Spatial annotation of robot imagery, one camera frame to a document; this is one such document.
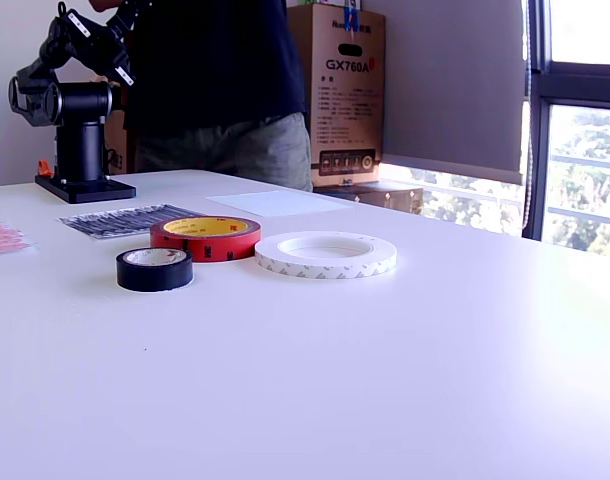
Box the person in dark shirt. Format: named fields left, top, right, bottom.
left=117, top=0, right=314, bottom=193

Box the white tape roll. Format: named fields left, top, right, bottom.
left=254, top=230, right=398, bottom=281

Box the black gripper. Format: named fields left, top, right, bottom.
left=66, top=10, right=137, bottom=88

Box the red double-sided tape roll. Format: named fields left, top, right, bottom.
left=149, top=215, right=263, bottom=264

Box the white blind bead chain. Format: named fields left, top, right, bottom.
left=521, top=0, right=535, bottom=229

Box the dark window frame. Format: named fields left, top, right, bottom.
left=522, top=0, right=610, bottom=242

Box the red scribbled paper sheet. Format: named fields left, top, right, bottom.
left=0, top=221, right=39, bottom=257

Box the black tape roll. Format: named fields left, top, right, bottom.
left=115, top=247, right=194, bottom=294

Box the tall GX760A cardboard box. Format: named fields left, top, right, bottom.
left=287, top=3, right=386, bottom=194

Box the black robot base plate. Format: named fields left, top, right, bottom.
left=34, top=174, right=137, bottom=205

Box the grey roller blind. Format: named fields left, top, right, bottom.
left=374, top=0, right=529, bottom=185

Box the grey balcony railing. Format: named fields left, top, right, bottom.
left=384, top=154, right=610, bottom=226

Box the black scribbled paper sheet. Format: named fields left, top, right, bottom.
left=57, top=203, right=209, bottom=241

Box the blank white paper sheet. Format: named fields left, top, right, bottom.
left=206, top=189, right=355, bottom=219

